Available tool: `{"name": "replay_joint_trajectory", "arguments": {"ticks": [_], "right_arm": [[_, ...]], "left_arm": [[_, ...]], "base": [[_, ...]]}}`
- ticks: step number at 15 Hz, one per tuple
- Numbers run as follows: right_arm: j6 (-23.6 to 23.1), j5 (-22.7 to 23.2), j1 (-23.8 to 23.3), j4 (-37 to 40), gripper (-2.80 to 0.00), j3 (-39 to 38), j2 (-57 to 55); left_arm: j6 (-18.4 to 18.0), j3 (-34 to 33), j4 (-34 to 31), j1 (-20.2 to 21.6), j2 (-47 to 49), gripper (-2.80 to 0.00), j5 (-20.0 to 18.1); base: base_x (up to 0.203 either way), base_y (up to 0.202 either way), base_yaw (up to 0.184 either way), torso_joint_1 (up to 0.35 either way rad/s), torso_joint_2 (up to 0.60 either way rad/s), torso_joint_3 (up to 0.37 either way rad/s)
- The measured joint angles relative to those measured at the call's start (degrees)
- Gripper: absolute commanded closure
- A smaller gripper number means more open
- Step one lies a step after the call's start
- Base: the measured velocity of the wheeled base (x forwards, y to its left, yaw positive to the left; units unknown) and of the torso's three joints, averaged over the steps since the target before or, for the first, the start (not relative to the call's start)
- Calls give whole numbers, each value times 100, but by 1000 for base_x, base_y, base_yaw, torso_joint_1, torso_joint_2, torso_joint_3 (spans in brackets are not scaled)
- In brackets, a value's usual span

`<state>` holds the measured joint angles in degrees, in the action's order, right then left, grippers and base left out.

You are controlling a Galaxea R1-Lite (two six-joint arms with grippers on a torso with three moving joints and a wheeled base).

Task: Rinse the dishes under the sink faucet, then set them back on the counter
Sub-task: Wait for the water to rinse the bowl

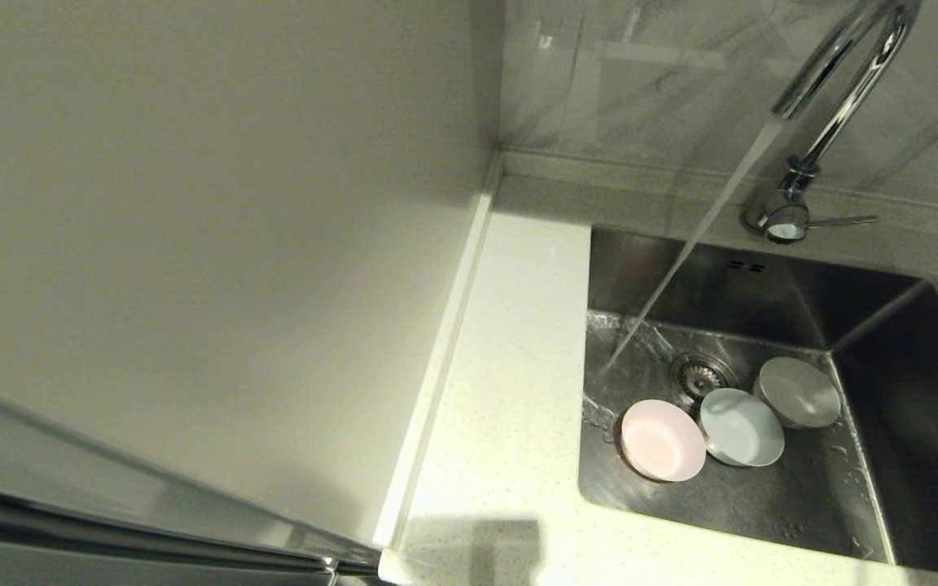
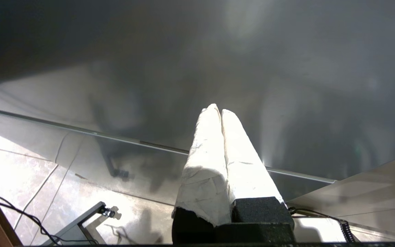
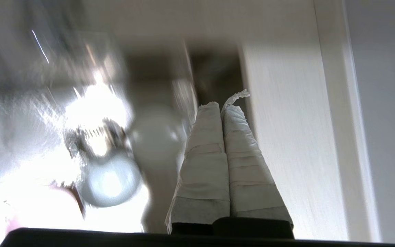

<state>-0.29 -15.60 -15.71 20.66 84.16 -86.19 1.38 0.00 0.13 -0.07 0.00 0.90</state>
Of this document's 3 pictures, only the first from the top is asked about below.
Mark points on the pink ceramic bowl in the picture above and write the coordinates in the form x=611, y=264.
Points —
x=663, y=441

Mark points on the white ceramic bowl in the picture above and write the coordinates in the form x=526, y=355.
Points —
x=742, y=427
x=801, y=392

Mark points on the stainless steel sink basin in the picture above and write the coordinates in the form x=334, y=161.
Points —
x=762, y=505

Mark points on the white counter edge strip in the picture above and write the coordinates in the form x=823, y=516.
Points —
x=436, y=366

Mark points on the running water stream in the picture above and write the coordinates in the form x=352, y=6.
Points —
x=697, y=236

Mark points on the round metal drain strainer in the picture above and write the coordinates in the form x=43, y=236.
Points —
x=695, y=373

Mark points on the white cabinet side panel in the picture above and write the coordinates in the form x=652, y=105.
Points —
x=192, y=244

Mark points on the chrome gooseneck faucet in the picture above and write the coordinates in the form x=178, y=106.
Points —
x=856, y=89

